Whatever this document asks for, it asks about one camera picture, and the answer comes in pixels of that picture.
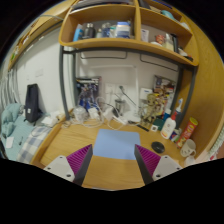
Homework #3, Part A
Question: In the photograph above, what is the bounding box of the bed with plaid blanket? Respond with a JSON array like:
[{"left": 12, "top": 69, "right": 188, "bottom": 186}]
[{"left": 0, "top": 102, "right": 54, "bottom": 164}]

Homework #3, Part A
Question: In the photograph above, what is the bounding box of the red chips can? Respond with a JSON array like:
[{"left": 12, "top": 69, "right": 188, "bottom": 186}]
[{"left": 176, "top": 117, "right": 198, "bottom": 149}]

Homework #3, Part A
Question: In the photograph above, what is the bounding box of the light blue mouse pad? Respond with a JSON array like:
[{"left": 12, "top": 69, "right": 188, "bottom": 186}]
[{"left": 93, "top": 129, "right": 140, "bottom": 160}]

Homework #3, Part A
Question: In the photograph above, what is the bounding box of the Groot figurine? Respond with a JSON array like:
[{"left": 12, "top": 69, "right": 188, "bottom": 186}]
[{"left": 141, "top": 94, "right": 159, "bottom": 127}]

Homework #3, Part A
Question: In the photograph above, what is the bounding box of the white lotion bottle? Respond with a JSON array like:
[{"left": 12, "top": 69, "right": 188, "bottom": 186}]
[{"left": 161, "top": 114, "right": 176, "bottom": 139}]

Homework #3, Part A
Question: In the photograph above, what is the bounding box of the black backpack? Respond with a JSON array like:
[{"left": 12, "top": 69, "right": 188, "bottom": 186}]
[{"left": 25, "top": 84, "right": 42, "bottom": 125}]

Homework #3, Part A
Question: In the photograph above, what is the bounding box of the white mug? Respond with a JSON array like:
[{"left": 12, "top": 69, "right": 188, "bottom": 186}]
[{"left": 180, "top": 139, "right": 196, "bottom": 157}]

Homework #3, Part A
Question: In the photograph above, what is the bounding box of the wooden shelf unit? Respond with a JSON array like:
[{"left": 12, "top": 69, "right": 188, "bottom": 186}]
[{"left": 59, "top": 0, "right": 199, "bottom": 66}]

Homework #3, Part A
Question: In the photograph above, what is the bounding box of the metal cup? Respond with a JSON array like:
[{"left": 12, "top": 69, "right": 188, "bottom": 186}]
[{"left": 115, "top": 99, "right": 126, "bottom": 115}]

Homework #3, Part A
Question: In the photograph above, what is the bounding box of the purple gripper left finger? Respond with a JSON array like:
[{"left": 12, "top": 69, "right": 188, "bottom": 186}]
[{"left": 44, "top": 145, "right": 93, "bottom": 186}]

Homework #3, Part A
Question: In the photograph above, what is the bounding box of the robot model figure box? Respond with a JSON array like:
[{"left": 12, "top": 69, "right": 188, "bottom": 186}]
[{"left": 76, "top": 76, "right": 101, "bottom": 110}]

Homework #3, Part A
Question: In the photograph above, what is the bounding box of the white power adapter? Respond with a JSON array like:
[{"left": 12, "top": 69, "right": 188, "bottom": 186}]
[{"left": 88, "top": 108, "right": 99, "bottom": 119}]

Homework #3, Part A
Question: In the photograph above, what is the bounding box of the white container on shelf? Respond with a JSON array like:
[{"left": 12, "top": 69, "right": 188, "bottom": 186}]
[{"left": 115, "top": 22, "right": 130, "bottom": 38}]

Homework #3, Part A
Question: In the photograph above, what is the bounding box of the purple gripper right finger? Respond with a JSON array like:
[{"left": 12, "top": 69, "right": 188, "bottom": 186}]
[{"left": 134, "top": 145, "right": 182, "bottom": 184}]

